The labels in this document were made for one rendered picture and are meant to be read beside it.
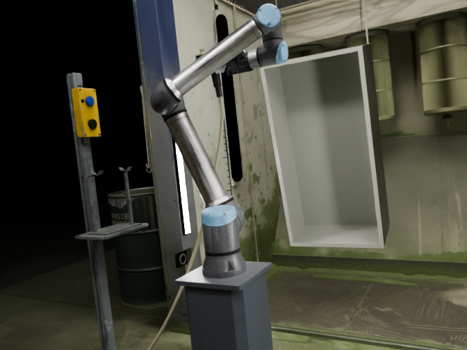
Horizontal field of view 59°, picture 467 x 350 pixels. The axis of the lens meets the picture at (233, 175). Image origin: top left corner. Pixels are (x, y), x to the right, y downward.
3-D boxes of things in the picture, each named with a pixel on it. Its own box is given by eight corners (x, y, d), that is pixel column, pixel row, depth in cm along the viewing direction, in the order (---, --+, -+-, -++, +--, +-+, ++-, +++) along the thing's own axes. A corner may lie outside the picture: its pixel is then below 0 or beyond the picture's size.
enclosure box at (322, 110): (304, 224, 309) (278, 61, 279) (390, 224, 282) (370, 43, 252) (290, 246, 279) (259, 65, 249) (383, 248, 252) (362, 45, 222)
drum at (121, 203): (108, 298, 349) (94, 194, 343) (166, 279, 386) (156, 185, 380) (142, 315, 304) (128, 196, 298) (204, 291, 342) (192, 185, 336)
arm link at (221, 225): (201, 254, 170) (196, 212, 168) (209, 244, 187) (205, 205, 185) (237, 252, 167) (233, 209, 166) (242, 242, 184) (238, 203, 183)
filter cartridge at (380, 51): (377, 133, 330) (367, 27, 323) (344, 137, 362) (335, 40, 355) (408, 129, 346) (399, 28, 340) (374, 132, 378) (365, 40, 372)
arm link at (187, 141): (216, 247, 186) (143, 97, 185) (223, 238, 203) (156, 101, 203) (247, 233, 184) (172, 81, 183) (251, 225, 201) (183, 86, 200)
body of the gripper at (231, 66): (226, 76, 191) (249, 71, 186) (222, 57, 189) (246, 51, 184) (232, 74, 198) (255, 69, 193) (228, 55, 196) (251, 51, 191)
